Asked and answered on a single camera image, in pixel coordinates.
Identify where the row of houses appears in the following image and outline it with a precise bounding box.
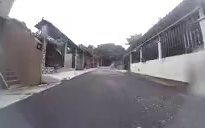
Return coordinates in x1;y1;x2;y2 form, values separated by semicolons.
74;44;101;70

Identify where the dark roofed house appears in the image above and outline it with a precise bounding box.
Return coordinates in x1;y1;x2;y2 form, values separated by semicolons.
34;18;78;73

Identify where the dark grey asphalt road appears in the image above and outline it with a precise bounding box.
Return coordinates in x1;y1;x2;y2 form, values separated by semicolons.
0;66;205;128

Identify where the building with dark roof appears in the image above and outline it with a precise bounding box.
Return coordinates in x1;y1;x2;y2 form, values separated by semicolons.
136;0;205;48

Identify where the tree behind wall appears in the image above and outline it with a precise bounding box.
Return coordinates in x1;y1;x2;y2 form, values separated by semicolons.
125;33;144;51

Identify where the white wall with dark railing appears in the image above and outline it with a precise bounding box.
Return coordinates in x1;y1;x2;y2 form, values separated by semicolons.
122;6;205;98

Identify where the group of trees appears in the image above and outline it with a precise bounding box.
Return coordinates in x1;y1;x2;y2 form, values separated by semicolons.
86;42;127;67

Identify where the brown building with steps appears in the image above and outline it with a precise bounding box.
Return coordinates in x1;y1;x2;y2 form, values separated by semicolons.
0;0;44;90

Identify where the pale concrete pavement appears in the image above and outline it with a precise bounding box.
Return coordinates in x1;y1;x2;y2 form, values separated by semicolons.
0;67;98;113

